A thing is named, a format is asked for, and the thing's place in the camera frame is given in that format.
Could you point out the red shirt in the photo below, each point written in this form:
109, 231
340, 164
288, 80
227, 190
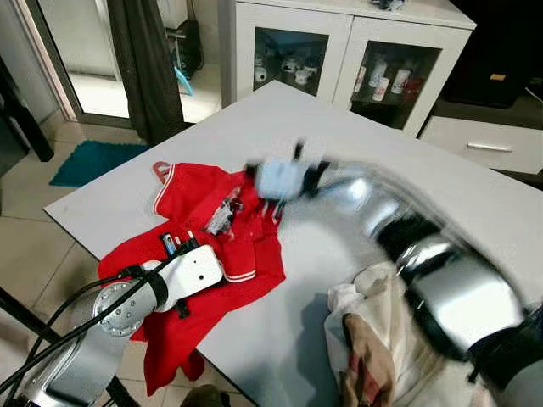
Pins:
187, 203

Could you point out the red plastic hanger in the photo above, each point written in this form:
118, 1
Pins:
161, 170

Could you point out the white button shirt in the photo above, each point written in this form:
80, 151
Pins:
382, 356

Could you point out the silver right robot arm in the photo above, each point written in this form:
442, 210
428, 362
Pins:
450, 288

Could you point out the teal floor mat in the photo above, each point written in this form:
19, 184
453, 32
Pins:
97, 161

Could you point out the grey left robot leg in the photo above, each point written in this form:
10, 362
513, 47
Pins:
204, 397

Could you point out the grey curtain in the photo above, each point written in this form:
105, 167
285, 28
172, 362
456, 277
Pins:
148, 68

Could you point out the white folding table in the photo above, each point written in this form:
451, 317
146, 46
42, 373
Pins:
339, 127

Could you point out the white drawer unit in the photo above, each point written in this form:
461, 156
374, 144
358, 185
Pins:
484, 144

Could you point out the white printed cup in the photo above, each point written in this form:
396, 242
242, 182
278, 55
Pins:
400, 80
379, 76
361, 80

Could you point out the black TV stand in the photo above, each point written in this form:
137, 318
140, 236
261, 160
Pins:
501, 51

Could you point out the white glass-door cabinet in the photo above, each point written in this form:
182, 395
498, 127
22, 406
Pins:
339, 34

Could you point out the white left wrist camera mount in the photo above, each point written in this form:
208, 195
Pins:
197, 275

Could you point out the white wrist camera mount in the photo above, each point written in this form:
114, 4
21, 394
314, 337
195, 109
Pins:
197, 275
282, 180

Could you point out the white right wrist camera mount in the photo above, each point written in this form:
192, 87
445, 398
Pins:
282, 180

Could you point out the sliding glass door frame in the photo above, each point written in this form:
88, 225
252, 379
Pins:
51, 59

